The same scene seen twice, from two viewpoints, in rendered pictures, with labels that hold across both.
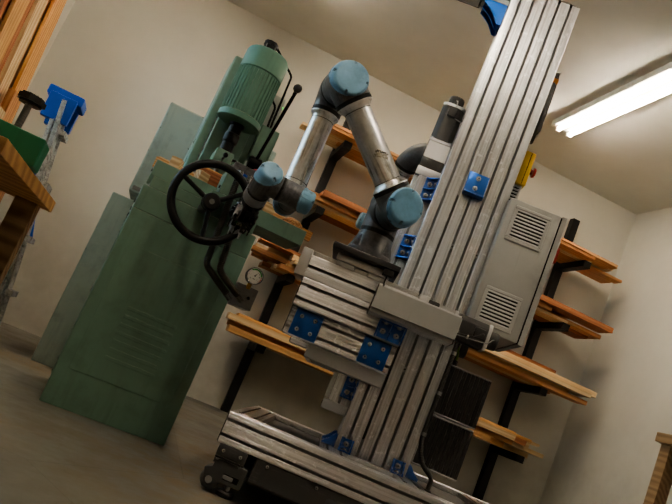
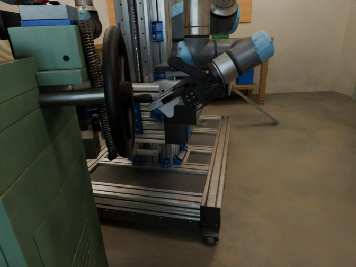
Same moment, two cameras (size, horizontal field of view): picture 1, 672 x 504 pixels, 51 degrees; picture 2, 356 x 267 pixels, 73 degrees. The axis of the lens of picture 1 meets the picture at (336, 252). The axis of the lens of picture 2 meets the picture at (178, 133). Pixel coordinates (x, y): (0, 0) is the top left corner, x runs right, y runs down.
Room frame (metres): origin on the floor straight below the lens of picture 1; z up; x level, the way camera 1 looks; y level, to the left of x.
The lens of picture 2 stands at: (2.10, 0.96, 0.93)
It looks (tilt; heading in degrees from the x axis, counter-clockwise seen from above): 22 degrees down; 281
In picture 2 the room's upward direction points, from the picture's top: 2 degrees counter-clockwise
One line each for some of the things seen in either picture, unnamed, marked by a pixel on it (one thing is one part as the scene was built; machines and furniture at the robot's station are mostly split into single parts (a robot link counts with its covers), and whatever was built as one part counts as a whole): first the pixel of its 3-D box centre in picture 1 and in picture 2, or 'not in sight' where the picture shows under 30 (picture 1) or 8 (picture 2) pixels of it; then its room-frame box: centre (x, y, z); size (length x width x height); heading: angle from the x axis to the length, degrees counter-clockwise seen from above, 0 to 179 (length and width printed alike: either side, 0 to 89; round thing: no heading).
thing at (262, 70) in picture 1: (253, 90); not in sight; (2.65, 0.55, 1.35); 0.18 x 0.18 x 0.31
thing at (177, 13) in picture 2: (385, 214); (187, 19); (2.24, -0.10, 0.98); 0.13 x 0.12 x 0.14; 13
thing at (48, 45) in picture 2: (238, 191); (57, 47); (2.49, 0.41, 0.91); 0.15 x 0.14 x 0.09; 106
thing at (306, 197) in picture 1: (294, 197); (232, 52); (2.07, 0.18, 0.88); 0.11 x 0.11 x 0.08; 13
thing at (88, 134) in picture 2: (241, 296); (80, 144); (2.59, 0.26, 0.58); 0.12 x 0.08 x 0.08; 16
